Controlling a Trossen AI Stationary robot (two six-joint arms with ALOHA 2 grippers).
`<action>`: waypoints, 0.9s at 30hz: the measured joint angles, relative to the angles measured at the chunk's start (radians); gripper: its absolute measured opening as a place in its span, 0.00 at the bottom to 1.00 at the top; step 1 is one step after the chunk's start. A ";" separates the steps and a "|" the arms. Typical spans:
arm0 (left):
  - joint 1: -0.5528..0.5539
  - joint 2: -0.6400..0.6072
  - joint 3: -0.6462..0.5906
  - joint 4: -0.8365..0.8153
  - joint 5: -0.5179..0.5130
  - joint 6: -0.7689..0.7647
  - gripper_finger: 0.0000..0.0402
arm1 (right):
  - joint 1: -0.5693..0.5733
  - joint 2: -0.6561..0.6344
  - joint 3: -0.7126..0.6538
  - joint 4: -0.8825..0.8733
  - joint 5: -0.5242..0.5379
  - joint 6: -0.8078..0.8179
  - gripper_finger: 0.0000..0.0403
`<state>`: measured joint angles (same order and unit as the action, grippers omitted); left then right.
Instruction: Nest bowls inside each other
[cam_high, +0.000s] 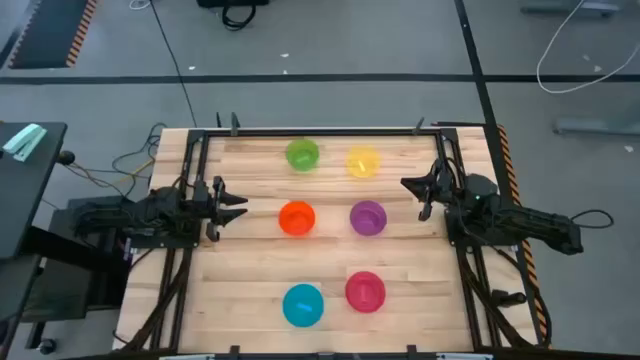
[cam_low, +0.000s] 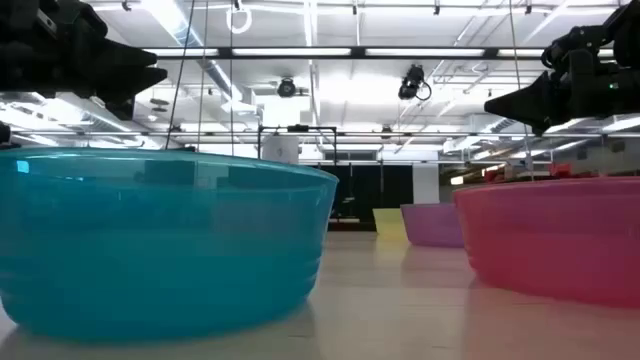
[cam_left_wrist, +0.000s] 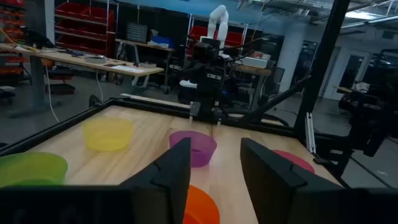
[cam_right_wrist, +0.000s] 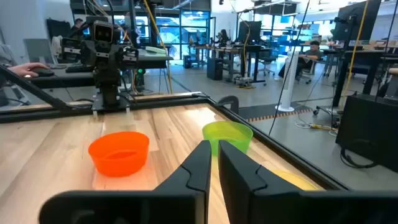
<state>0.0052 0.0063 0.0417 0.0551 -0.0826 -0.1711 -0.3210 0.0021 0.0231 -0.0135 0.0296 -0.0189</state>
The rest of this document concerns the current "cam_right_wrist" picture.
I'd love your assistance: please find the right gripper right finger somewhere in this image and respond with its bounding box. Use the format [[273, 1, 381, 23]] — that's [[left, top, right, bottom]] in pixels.
[[218, 139, 398, 224]]

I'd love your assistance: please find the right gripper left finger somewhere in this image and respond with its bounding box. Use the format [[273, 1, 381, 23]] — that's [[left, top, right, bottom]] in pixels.
[[38, 139, 213, 224]]

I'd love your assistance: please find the yellow plastic bowl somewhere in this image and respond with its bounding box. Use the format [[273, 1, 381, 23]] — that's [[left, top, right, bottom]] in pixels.
[[270, 169, 321, 191]]

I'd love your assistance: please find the green plastic bowl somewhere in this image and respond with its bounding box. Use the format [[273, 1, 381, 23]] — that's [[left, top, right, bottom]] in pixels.
[[201, 121, 254, 157]]

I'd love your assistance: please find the orange plastic bowl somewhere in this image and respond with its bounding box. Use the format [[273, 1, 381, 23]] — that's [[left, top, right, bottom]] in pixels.
[[88, 131, 150, 178]]

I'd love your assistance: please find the person's forearm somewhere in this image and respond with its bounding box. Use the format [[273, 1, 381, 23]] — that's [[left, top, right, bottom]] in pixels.
[[0, 42, 16, 68]]

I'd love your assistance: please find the black keyboard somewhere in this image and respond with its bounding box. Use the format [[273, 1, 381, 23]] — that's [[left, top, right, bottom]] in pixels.
[[65, 63, 96, 74]]

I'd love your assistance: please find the person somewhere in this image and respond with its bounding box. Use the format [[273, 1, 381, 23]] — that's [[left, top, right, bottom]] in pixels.
[[68, 17, 85, 37], [277, 40, 323, 79], [214, 29, 231, 47]]

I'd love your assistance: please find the grey chair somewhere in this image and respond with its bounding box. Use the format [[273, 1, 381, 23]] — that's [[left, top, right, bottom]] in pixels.
[[23, 38, 58, 65]]

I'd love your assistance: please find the black computer mouse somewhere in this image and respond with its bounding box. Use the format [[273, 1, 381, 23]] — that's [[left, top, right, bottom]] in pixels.
[[32, 67, 55, 78]]

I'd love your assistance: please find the person's hand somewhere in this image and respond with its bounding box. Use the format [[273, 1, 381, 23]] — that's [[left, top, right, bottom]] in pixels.
[[8, 62, 50, 78]]

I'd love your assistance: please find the white tower fan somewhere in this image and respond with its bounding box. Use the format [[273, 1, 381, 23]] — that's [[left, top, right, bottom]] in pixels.
[[275, 51, 300, 113]]

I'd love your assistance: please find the black computer tower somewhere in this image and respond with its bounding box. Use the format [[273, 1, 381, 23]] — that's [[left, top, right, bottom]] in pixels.
[[206, 57, 224, 81]]

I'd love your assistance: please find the office chair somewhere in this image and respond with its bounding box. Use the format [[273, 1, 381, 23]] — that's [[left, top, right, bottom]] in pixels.
[[257, 55, 277, 77]]

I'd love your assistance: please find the black equipment box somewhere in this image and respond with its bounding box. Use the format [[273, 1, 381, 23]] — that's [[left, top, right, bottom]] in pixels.
[[335, 94, 398, 174]]

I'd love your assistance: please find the black office desk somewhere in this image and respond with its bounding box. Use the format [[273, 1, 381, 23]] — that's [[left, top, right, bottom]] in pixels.
[[331, 48, 398, 108], [188, 43, 271, 85]]

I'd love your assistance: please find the black computer monitor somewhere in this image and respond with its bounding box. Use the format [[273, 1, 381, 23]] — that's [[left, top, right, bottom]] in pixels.
[[238, 20, 262, 44]]

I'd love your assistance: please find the large black monitor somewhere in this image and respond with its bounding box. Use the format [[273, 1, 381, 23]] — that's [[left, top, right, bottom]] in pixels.
[[331, 0, 382, 42]]

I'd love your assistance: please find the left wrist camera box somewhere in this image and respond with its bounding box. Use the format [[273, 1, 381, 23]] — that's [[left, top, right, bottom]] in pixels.
[[92, 20, 114, 44]]

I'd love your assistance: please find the black aluminium table frame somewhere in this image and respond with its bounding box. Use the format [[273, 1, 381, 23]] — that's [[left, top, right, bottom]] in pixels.
[[0, 63, 352, 191]]

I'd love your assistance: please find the yellow hanging cable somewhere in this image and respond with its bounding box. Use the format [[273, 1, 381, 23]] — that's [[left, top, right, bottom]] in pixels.
[[142, 0, 174, 95], [340, 0, 370, 105]]

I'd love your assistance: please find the white floor cable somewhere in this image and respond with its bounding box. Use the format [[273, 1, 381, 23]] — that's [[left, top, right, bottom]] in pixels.
[[294, 119, 338, 136]]

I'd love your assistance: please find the black frame bracket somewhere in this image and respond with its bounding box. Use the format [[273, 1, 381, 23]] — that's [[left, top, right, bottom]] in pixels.
[[217, 95, 239, 114]]

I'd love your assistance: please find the black coiled cable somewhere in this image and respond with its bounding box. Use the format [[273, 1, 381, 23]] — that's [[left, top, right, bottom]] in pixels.
[[339, 139, 379, 169]]

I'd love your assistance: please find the black hanging cable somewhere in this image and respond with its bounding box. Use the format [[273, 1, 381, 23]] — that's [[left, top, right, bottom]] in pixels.
[[268, 0, 311, 135]]

